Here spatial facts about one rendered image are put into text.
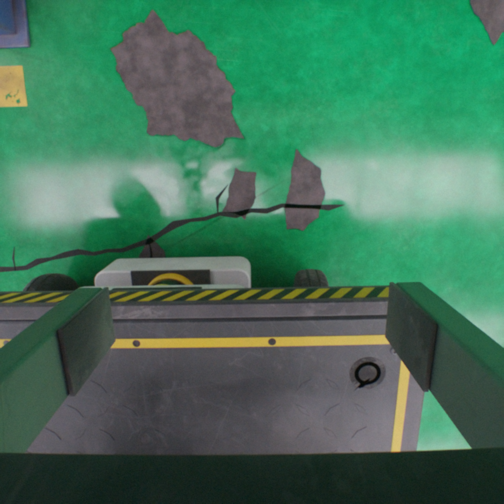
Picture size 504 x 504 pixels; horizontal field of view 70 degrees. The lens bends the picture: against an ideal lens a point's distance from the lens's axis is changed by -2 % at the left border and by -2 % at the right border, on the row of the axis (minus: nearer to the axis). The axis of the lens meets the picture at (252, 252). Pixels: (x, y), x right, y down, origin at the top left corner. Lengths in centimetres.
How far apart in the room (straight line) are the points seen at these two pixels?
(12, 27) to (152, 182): 35
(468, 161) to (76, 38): 75
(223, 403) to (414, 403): 24
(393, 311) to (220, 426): 38
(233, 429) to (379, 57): 65
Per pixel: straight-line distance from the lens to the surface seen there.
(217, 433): 52
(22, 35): 84
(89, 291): 17
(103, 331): 17
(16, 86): 84
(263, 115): 71
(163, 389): 49
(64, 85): 80
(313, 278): 63
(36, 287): 72
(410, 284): 17
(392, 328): 17
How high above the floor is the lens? 71
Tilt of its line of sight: 75 degrees down
